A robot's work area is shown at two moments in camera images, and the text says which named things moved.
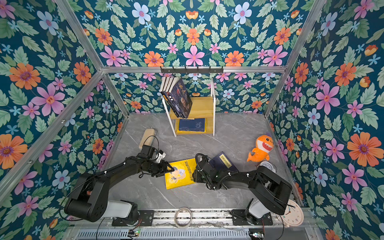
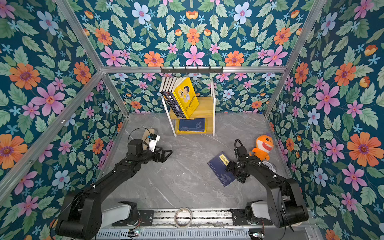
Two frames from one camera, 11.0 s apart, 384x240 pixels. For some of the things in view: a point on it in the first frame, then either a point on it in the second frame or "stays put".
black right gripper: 196,176 → 230,167
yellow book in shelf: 192,126 stays put
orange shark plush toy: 264,144 stays put
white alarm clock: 269,165 stays put
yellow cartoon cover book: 182,174 → 184,92
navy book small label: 193,125 stays put
